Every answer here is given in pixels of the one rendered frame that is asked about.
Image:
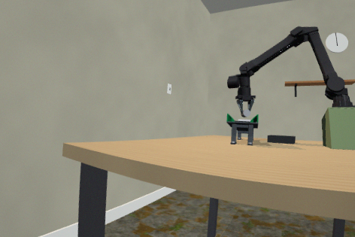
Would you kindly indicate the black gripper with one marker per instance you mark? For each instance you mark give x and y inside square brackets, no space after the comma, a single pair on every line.
[245,95]

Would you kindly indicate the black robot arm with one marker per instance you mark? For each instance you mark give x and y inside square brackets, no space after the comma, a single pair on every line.
[335,89]

